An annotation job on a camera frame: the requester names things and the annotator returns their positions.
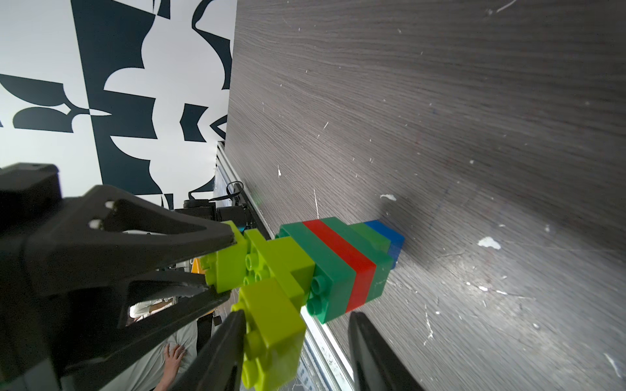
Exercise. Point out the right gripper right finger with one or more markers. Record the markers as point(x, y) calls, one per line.
point(374, 363)

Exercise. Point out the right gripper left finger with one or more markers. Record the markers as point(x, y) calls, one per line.
point(219, 364)

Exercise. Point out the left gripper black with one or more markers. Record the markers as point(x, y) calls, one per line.
point(51, 246)

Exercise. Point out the lime lego brick long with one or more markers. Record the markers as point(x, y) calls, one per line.
point(275, 333)

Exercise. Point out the green lego brick long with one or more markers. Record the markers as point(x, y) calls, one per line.
point(372, 266)
point(333, 279)

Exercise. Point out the red lego brick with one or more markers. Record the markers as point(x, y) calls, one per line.
point(344, 272)

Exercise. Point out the lime lego brick small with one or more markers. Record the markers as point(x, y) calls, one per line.
point(226, 269)
point(282, 259)

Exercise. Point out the blue lego brick small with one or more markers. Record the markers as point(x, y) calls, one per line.
point(396, 239)

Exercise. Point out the green lego brick small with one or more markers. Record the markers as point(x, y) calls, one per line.
point(377, 240)

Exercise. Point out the person hand outside cell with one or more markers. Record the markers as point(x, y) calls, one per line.
point(173, 356)

